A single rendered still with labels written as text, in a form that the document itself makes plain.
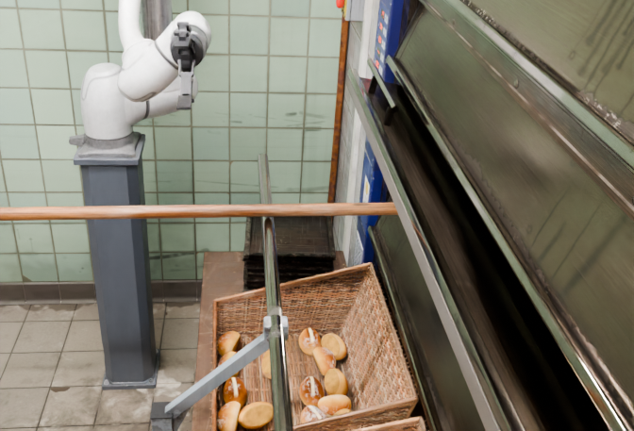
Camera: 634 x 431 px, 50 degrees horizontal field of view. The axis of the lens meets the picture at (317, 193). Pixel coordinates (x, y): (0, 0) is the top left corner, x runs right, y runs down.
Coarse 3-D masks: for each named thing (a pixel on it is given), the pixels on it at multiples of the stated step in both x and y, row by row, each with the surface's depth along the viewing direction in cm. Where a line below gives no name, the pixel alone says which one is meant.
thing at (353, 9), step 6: (348, 0) 226; (354, 0) 226; (360, 0) 226; (348, 6) 227; (354, 6) 227; (360, 6) 227; (342, 12) 233; (348, 12) 228; (354, 12) 228; (360, 12) 228; (348, 18) 229; (354, 18) 229; (360, 18) 229
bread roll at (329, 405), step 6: (330, 396) 182; (336, 396) 182; (342, 396) 183; (318, 402) 182; (324, 402) 181; (330, 402) 181; (336, 402) 181; (342, 402) 182; (348, 402) 183; (324, 408) 180; (330, 408) 180; (336, 408) 180; (342, 408) 181; (348, 408) 183; (330, 414) 180
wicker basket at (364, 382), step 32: (288, 288) 204; (320, 288) 206; (352, 288) 207; (256, 320) 208; (288, 320) 210; (352, 320) 207; (384, 320) 184; (288, 352) 206; (352, 352) 201; (384, 352) 179; (224, 384) 193; (256, 384) 194; (352, 384) 195; (384, 384) 175; (352, 416) 156; (384, 416) 158
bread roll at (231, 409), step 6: (234, 402) 179; (222, 408) 178; (228, 408) 177; (234, 408) 177; (240, 408) 179; (222, 414) 176; (228, 414) 175; (234, 414) 175; (222, 420) 174; (228, 420) 174; (234, 420) 174; (222, 426) 174; (228, 426) 173; (234, 426) 174
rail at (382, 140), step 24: (360, 96) 161; (384, 144) 137; (408, 192) 120; (432, 240) 107; (432, 264) 102; (456, 288) 96; (456, 312) 92; (480, 336) 88; (480, 360) 83; (480, 384) 82; (504, 408) 77
